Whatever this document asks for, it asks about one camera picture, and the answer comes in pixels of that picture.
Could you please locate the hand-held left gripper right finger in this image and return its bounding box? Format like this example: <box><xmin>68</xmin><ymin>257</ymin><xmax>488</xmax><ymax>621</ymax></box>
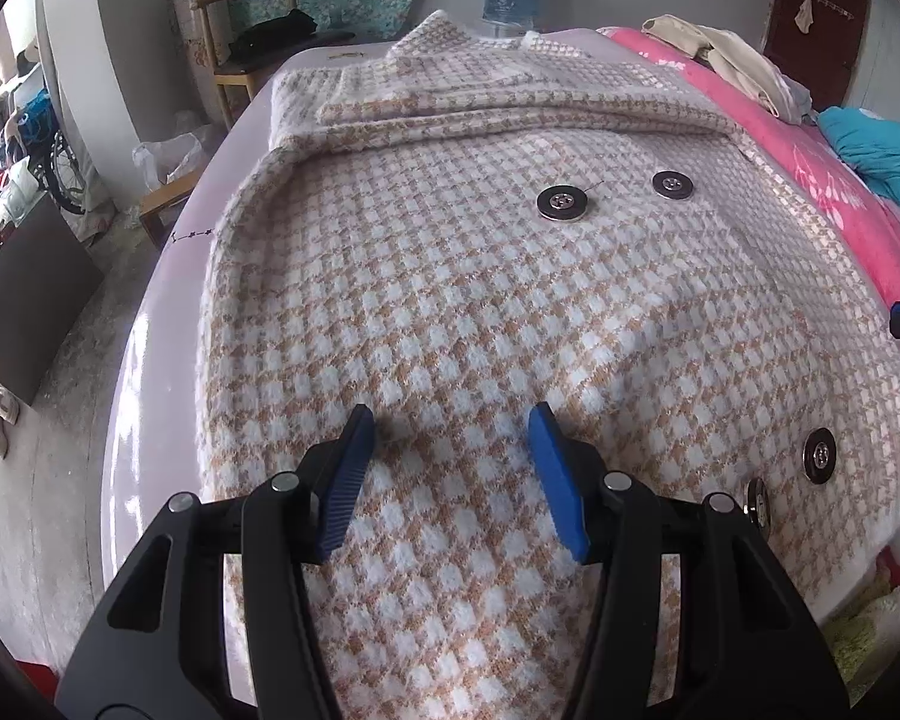
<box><xmin>526</xmin><ymin>401</ymin><xmax>850</xmax><ymax>720</ymax></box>

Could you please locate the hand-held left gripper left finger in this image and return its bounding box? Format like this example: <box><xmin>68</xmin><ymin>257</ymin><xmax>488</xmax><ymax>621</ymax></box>
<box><xmin>54</xmin><ymin>403</ymin><xmax>380</xmax><ymax>720</ymax></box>

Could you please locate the beige houndstooth coat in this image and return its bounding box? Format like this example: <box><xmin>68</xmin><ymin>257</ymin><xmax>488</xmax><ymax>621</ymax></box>
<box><xmin>199</xmin><ymin>9</ymin><xmax>900</xmax><ymax>720</ymax></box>

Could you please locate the beige clothes pile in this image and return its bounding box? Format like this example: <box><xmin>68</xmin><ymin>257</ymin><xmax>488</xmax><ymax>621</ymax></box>
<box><xmin>641</xmin><ymin>13</ymin><xmax>796</xmax><ymax>121</ymax></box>

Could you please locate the teal cloth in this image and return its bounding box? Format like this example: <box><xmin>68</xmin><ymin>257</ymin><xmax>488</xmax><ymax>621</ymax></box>
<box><xmin>817</xmin><ymin>106</ymin><xmax>900</xmax><ymax>226</ymax></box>

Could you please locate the pink floral blanket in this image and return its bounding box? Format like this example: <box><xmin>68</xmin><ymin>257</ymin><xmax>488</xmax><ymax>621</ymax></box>
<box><xmin>596</xmin><ymin>25</ymin><xmax>900</xmax><ymax>593</ymax></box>

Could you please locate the grey cloth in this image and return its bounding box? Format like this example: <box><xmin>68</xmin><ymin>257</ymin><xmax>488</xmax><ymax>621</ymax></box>
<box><xmin>780</xmin><ymin>79</ymin><xmax>815</xmax><ymax>125</ymax></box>

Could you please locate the brown door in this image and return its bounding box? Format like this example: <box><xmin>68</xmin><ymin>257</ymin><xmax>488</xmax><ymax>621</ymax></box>
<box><xmin>763</xmin><ymin>0</ymin><xmax>871</xmax><ymax>87</ymax></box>

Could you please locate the green fleece cloth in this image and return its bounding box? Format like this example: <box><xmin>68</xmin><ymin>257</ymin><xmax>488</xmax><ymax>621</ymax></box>
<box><xmin>825</xmin><ymin>585</ymin><xmax>900</xmax><ymax>698</ymax></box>

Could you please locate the small wooden stool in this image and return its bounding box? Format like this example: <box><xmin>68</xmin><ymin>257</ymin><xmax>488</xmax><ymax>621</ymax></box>
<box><xmin>139</xmin><ymin>165</ymin><xmax>207</xmax><ymax>248</ymax></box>

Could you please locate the red cardboard box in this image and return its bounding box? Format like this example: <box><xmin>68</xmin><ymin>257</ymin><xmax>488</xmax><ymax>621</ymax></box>
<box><xmin>11</xmin><ymin>656</ymin><xmax>68</xmax><ymax>698</ymax></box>

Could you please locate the dark grey cabinet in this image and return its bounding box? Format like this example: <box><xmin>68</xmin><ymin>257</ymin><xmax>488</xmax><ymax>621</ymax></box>
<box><xmin>0</xmin><ymin>195</ymin><xmax>102</xmax><ymax>406</ymax></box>

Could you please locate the clear plastic bag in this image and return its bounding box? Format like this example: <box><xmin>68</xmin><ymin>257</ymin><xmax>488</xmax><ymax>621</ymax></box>
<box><xmin>133</xmin><ymin>131</ymin><xmax>211</xmax><ymax>188</ymax></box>

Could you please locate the black cloth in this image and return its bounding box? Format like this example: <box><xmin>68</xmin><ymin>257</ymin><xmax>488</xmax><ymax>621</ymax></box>
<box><xmin>229</xmin><ymin>9</ymin><xmax>320</xmax><ymax>61</ymax></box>

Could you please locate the wheelchair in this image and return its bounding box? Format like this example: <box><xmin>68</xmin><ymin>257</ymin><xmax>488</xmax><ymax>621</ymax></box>
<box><xmin>0</xmin><ymin>86</ymin><xmax>91</xmax><ymax>215</ymax></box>

